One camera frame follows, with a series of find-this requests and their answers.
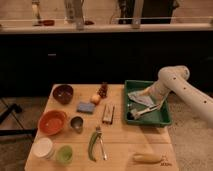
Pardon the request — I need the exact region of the blue sponge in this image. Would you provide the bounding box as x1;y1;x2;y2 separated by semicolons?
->
77;102;95;114

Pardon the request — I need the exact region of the light green cup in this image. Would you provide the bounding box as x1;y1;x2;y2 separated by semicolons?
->
55;145;73;165

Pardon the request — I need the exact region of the green plastic tray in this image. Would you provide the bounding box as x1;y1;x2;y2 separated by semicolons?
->
124;80;172;127

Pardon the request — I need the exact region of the metal spoon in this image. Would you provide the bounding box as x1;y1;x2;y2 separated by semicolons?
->
96;126;108;160

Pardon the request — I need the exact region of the white dish brush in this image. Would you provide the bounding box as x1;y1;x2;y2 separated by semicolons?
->
127;104;159;120

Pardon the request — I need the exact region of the small yellow fruit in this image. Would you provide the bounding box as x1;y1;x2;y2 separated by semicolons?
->
90;94;101;105

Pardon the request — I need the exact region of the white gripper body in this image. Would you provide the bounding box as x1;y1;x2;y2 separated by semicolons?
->
143;81;170;106

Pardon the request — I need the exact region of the small metal cup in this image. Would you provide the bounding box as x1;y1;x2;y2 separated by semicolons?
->
70;116;83;134

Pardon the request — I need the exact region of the black chair base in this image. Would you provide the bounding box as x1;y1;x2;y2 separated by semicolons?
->
0;98;38;137

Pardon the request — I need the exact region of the red orange bowl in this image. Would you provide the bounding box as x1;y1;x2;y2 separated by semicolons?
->
38;110;67;135

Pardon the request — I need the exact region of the grey cloth in tray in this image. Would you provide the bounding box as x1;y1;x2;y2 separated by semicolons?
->
128;90;155;107

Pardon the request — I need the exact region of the wooden block toy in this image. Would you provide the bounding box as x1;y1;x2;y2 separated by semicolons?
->
102;104;115;124

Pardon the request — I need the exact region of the dark maroon bowl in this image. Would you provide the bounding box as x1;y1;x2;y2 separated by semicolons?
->
53;84;73;105

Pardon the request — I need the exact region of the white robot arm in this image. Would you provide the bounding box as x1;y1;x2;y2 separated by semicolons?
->
142;65;213;127

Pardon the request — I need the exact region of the white round container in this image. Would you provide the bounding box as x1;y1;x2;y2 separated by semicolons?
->
33;137;54;158

